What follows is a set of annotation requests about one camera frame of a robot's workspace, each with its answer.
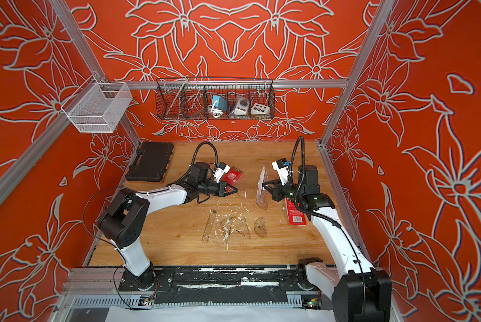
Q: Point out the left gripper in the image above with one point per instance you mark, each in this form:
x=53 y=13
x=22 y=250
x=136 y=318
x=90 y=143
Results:
x=230 y=193

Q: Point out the blue white box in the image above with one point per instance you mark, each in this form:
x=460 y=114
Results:
x=219 y=103

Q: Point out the clear triangle ruler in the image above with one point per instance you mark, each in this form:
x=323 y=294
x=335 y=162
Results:
x=240 y=226

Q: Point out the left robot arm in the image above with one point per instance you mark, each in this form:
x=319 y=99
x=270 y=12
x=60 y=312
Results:
x=123 y=221

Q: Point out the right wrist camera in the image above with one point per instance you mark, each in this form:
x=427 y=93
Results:
x=282 y=167

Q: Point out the white mesh basket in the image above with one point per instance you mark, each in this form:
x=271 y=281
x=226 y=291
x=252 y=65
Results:
x=97 y=109

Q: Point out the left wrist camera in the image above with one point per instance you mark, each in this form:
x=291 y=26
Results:
x=220 y=171

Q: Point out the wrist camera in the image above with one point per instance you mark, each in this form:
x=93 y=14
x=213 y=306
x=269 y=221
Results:
x=282 y=167
x=220 y=171

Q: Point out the clear protractor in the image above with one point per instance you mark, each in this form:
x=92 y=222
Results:
x=259 y=227
x=262 y=205

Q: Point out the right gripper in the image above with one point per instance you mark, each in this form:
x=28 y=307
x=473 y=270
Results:
x=277 y=192

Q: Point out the white grey device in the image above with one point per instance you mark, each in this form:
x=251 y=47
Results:
x=240 y=107

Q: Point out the black wire basket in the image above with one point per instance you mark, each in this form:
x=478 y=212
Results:
x=190 y=98

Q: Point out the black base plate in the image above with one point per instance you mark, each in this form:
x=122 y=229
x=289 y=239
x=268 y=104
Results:
x=275 y=286

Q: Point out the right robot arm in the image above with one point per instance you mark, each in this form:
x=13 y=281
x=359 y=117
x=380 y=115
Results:
x=357 y=290

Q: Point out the black tool case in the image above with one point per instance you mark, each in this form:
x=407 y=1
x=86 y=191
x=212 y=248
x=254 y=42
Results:
x=150 y=162

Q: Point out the white dotted cube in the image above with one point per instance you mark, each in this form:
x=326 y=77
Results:
x=260 y=110

